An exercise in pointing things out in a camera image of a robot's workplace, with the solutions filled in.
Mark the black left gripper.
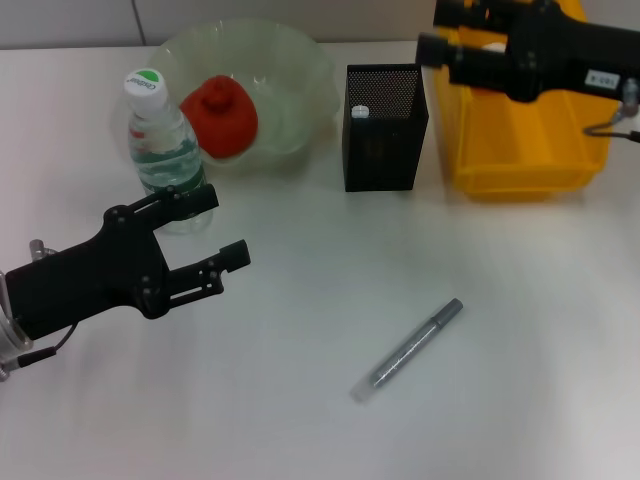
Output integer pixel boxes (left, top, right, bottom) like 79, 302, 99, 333
4, 183, 252, 340

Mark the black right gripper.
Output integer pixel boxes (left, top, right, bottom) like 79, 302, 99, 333
417, 0, 640, 105

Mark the clear green-label plastic bottle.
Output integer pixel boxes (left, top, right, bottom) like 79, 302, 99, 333
123, 67, 216, 236

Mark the red-orange orange fruit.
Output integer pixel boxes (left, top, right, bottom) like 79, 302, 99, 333
179, 74, 260, 160

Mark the grey marker pen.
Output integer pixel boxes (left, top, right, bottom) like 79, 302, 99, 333
349, 298, 465, 405

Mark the black mesh pen holder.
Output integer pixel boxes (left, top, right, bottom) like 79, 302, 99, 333
342, 63, 430, 193

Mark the pale green glass fruit bowl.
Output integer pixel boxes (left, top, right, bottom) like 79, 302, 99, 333
152, 18, 337, 176

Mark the yellow plastic storage bin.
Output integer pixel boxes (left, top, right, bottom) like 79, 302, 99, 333
432, 19, 614, 202

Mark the left gripper connector cable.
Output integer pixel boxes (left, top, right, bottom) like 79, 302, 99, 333
0, 238, 80, 372

